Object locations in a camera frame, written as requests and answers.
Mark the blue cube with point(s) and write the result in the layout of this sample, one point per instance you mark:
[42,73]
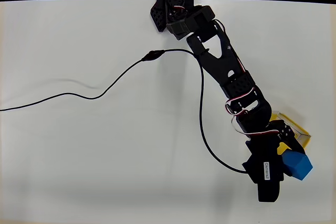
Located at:
[298,166]

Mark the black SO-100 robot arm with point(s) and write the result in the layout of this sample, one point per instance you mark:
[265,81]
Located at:
[223,61]

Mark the yellow open box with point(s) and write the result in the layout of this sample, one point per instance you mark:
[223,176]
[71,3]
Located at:
[305,141]

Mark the white table cover sheet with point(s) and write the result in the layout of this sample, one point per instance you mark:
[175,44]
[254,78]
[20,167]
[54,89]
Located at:
[105,142]

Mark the black camera mount with label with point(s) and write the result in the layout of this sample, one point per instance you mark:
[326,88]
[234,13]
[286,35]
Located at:
[265,170]

